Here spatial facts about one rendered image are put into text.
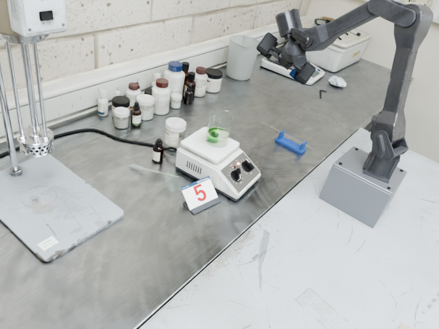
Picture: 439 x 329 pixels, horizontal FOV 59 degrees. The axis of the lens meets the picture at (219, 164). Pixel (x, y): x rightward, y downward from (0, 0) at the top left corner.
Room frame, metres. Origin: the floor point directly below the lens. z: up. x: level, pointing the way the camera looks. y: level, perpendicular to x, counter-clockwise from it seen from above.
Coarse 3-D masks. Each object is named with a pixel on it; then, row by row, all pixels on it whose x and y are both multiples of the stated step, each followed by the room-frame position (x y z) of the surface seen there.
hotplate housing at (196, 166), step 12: (180, 156) 0.81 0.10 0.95; (192, 156) 0.80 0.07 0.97; (228, 156) 0.83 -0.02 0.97; (180, 168) 0.81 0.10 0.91; (192, 168) 0.80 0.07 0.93; (204, 168) 0.78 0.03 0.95; (216, 168) 0.77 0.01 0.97; (216, 180) 0.76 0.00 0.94; (228, 180) 0.76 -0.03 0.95; (252, 180) 0.81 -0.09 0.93; (228, 192) 0.75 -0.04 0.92; (240, 192) 0.75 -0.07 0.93
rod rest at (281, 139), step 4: (280, 132) 1.08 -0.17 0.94; (280, 136) 1.08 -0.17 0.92; (276, 140) 1.07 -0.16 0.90; (280, 140) 1.07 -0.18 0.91; (284, 140) 1.07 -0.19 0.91; (288, 140) 1.08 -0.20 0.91; (284, 144) 1.06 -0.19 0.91; (288, 144) 1.06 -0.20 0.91; (292, 144) 1.06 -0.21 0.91; (296, 144) 1.07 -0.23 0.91; (304, 144) 1.05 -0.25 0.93; (292, 148) 1.04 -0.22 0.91; (296, 148) 1.04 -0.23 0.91; (300, 148) 1.04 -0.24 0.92; (304, 148) 1.05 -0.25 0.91; (300, 152) 1.03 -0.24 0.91
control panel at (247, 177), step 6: (240, 156) 0.85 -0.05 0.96; (246, 156) 0.87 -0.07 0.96; (234, 162) 0.82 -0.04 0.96; (240, 162) 0.84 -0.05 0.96; (228, 168) 0.79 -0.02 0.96; (234, 168) 0.80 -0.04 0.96; (240, 168) 0.82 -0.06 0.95; (228, 174) 0.77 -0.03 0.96; (246, 174) 0.81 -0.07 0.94; (252, 174) 0.82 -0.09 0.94; (240, 180) 0.78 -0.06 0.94; (246, 180) 0.79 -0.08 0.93; (234, 186) 0.75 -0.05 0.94; (240, 186) 0.76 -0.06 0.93
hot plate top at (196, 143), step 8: (192, 136) 0.86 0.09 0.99; (200, 136) 0.87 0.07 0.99; (184, 144) 0.82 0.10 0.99; (192, 144) 0.83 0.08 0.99; (200, 144) 0.83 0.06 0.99; (232, 144) 0.86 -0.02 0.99; (200, 152) 0.80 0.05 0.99; (208, 152) 0.81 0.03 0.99; (216, 152) 0.81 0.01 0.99; (224, 152) 0.82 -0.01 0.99; (216, 160) 0.78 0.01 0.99
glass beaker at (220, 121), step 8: (216, 112) 0.89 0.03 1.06; (224, 112) 0.89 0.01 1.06; (232, 112) 0.89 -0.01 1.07; (208, 120) 0.86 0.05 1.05; (216, 120) 0.89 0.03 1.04; (224, 120) 0.89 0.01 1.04; (232, 120) 0.85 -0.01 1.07; (208, 128) 0.85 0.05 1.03; (216, 128) 0.83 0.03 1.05; (224, 128) 0.84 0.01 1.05; (208, 136) 0.84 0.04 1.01; (216, 136) 0.83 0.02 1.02; (224, 136) 0.84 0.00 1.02; (208, 144) 0.84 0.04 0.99; (216, 144) 0.83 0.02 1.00; (224, 144) 0.84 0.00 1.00
